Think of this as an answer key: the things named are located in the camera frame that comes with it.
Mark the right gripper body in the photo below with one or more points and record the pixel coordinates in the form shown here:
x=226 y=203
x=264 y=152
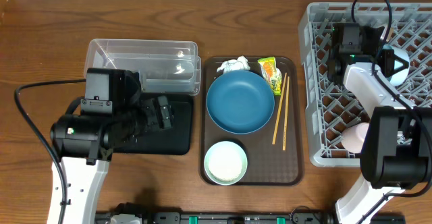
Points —
x=385 y=55

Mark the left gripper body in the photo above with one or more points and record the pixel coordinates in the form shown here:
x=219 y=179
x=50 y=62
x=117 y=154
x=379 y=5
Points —
x=152 y=118

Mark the light blue small bowl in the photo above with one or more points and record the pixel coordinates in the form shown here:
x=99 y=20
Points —
x=397 y=80

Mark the mint green bowl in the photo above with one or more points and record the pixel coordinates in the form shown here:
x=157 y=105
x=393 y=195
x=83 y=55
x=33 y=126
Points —
x=225 y=163

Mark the dark blue plate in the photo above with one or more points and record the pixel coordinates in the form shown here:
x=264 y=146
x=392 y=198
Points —
x=240 y=102

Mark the pink white cup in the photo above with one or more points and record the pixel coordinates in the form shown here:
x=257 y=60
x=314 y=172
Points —
x=353 y=137

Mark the white tissue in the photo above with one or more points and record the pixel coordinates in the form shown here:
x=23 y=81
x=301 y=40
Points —
x=241 y=63

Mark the wooden chopstick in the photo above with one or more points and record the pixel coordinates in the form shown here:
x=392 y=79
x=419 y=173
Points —
x=286 y=116
x=279 y=109

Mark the yellow snack wrapper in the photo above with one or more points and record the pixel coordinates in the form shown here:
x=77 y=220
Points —
x=271 y=74

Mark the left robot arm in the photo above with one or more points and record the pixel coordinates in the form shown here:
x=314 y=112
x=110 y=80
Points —
x=112 y=114

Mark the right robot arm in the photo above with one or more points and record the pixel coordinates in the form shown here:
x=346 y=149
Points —
x=395 y=156

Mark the grey dishwasher rack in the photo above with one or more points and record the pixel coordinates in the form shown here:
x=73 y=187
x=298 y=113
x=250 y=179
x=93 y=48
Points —
x=331 y=108

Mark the black tray bin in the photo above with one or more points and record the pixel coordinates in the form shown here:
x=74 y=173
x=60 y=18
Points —
x=174 y=141

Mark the clear plastic bin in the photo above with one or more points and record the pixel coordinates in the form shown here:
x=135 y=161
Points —
x=165 y=66

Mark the brown serving tray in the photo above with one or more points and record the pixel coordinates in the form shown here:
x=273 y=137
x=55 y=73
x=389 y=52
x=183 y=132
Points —
x=274 y=152

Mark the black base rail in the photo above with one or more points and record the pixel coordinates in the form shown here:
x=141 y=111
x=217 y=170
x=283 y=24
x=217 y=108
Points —
x=134 y=213

